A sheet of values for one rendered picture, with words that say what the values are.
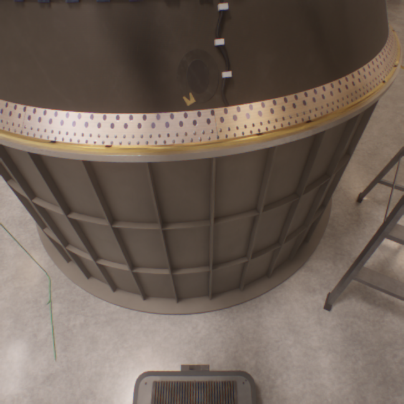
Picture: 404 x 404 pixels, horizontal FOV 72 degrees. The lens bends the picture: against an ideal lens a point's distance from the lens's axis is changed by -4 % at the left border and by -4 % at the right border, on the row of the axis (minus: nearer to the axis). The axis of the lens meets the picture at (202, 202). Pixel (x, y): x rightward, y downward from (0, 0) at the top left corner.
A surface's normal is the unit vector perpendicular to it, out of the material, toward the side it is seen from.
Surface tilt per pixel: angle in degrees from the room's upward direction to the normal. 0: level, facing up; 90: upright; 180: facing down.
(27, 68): 62
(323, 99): 43
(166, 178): 90
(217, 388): 0
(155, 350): 0
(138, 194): 90
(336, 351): 0
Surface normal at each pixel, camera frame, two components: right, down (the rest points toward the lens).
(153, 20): 0.04, 0.38
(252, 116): 0.18, 0.04
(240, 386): -0.01, -0.64
